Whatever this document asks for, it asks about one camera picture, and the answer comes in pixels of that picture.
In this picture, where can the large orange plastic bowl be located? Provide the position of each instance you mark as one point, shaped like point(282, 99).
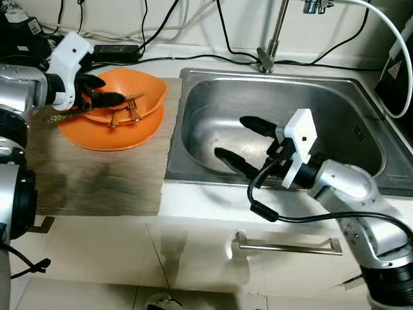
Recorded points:
point(110, 139)

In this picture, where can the golden metal fork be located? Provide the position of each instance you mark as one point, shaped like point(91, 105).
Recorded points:
point(133, 115)

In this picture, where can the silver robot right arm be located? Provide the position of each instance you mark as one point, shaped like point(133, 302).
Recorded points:
point(348, 184)

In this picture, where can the black power adapter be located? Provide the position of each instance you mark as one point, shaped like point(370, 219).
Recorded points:
point(116, 53)

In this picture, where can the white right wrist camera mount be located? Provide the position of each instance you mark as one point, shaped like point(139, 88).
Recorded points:
point(301, 132)

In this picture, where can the small orange plastic bowl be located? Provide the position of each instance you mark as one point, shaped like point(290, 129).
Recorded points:
point(139, 84)

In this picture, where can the beige woven mat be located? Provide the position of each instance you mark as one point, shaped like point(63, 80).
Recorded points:
point(97, 187)

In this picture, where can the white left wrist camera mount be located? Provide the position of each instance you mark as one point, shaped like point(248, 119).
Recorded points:
point(70, 55)

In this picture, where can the stainless steel sink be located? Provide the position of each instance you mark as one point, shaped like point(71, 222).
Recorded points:
point(213, 103)

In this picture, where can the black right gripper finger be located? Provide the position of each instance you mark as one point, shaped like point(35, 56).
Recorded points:
point(258, 124)
point(235, 165)

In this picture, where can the black kitchen appliance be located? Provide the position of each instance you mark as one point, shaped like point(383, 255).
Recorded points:
point(393, 90)

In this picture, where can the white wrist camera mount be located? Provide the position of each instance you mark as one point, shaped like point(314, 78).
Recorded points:
point(301, 132)
point(70, 55)

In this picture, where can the steel faucet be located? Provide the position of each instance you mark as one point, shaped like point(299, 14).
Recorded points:
point(266, 61)

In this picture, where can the black charger device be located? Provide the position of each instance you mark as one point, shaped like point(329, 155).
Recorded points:
point(19, 39)

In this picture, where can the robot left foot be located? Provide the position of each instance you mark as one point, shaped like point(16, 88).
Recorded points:
point(164, 302)

